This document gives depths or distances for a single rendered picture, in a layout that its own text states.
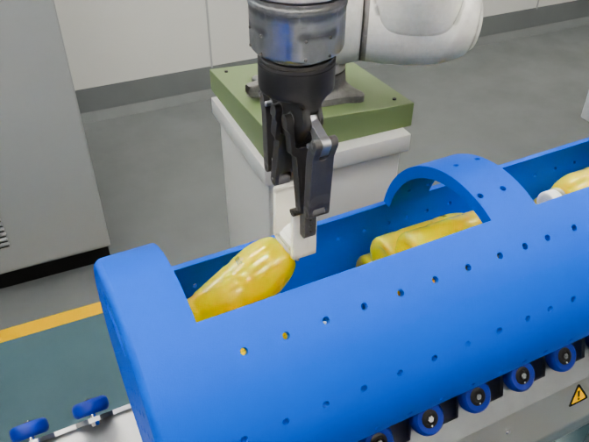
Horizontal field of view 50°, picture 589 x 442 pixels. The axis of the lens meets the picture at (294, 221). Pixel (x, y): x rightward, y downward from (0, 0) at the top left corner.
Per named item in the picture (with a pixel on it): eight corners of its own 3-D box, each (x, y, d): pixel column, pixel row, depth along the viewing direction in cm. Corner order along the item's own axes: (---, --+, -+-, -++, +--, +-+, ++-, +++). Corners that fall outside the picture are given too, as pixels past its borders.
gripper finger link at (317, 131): (309, 91, 63) (336, 103, 58) (313, 141, 65) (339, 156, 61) (287, 96, 62) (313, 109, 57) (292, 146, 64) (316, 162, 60)
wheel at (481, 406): (451, 383, 82) (460, 387, 81) (479, 371, 84) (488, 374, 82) (460, 417, 83) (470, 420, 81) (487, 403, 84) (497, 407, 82)
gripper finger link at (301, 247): (315, 200, 69) (317, 203, 69) (313, 249, 74) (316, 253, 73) (289, 207, 68) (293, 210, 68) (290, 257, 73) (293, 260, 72)
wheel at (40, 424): (4, 428, 76) (10, 445, 75) (44, 414, 77) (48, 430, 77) (10, 428, 80) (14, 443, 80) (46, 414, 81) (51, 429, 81)
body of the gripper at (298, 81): (242, 40, 62) (245, 125, 67) (280, 74, 56) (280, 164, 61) (310, 29, 64) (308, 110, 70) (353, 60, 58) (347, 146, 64)
